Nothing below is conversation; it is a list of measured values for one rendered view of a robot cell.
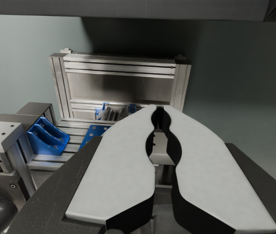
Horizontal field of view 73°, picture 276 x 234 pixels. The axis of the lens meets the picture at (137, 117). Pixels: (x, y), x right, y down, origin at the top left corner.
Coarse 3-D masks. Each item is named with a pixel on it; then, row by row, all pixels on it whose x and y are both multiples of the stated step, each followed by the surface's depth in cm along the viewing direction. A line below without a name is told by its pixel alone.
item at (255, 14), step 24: (0, 0) 33; (24, 0) 33; (48, 0) 33; (72, 0) 33; (96, 0) 32; (120, 0) 32; (144, 0) 32; (168, 0) 32; (192, 0) 32; (216, 0) 31; (240, 0) 31; (264, 0) 31
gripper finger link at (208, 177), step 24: (168, 120) 11; (192, 120) 10; (168, 144) 10; (192, 144) 8; (216, 144) 8; (192, 168) 7; (216, 168) 7; (192, 192) 6; (216, 192) 6; (240, 192) 6; (192, 216) 6; (216, 216) 6; (240, 216) 6; (264, 216) 6
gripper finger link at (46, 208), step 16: (96, 144) 8; (80, 160) 7; (64, 176) 7; (80, 176) 7; (48, 192) 6; (64, 192) 6; (32, 208) 6; (48, 208) 6; (64, 208) 6; (16, 224) 5; (32, 224) 5; (48, 224) 5; (64, 224) 5; (80, 224) 5; (96, 224) 5
